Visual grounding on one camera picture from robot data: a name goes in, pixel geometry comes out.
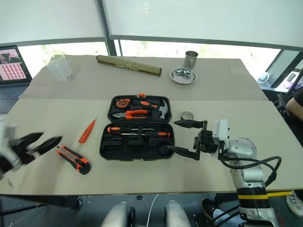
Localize clear plastic measuring cup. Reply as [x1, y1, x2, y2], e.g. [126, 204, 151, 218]
[43, 53, 74, 82]

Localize white floor cable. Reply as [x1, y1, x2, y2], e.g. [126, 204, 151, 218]
[146, 193, 160, 227]

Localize orange voltage tester pen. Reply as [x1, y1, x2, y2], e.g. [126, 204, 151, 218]
[78, 117, 98, 144]

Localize black office chair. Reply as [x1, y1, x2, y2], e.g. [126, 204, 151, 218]
[275, 93, 290, 117]

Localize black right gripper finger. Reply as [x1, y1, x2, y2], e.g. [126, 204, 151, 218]
[173, 119, 208, 130]
[167, 145, 201, 161]

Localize rolled bamboo mat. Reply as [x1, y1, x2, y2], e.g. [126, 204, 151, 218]
[96, 54, 163, 78]

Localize white shoe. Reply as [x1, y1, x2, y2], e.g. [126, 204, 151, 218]
[286, 190, 303, 217]

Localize white round desk object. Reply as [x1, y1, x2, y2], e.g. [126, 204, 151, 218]
[258, 71, 270, 84]

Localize orange handled pliers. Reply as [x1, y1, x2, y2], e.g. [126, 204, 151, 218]
[112, 109, 150, 121]

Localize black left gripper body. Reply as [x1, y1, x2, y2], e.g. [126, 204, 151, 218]
[9, 139, 36, 166]

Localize orange black tape measure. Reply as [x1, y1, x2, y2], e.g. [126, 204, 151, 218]
[115, 97, 132, 110]

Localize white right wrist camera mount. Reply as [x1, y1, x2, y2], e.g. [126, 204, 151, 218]
[212, 118, 231, 146]

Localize person in black shirt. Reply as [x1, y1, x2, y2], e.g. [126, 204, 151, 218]
[285, 87, 303, 119]

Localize orange black handled screwdriver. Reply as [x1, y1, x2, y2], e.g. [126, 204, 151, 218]
[107, 126, 156, 135]
[121, 131, 171, 140]

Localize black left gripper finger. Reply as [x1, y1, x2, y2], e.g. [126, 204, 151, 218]
[18, 132, 45, 148]
[32, 136, 63, 157]

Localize black plastic tool case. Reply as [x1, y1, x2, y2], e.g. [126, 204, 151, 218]
[99, 93, 176, 162]

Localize grey window frame post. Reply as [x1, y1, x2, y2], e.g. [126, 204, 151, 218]
[95, 0, 122, 56]

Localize stainless steel cup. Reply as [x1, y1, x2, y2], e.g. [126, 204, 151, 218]
[183, 50, 199, 70]

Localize claw hammer orange black handle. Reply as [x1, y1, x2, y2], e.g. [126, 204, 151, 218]
[132, 98, 169, 119]

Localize orange black utility knife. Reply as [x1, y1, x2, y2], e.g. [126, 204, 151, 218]
[55, 145, 91, 175]

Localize open laptop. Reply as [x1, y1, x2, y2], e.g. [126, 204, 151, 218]
[0, 45, 33, 114]

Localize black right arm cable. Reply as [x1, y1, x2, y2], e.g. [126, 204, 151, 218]
[218, 155, 283, 188]

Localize black shoe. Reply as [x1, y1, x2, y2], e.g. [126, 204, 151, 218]
[201, 198, 224, 222]

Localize silver rounded robot leg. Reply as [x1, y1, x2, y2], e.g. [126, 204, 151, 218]
[164, 200, 192, 227]
[101, 201, 136, 227]

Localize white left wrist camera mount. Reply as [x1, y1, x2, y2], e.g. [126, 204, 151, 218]
[0, 122, 23, 173]

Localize purple desk item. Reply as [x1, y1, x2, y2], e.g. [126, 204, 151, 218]
[285, 71, 299, 90]

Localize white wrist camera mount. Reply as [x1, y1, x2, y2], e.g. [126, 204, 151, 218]
[0, 122, 23, 173]
[212, 118, 231, 146]

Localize yellow tape strip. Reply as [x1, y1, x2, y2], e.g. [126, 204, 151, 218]
[267, 191, 294, 198]

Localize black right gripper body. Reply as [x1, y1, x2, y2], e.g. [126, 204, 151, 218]
[193, 129, 219, 155]

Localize stainless steel bowl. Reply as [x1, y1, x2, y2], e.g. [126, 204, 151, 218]
[169, 67, 197, 85]

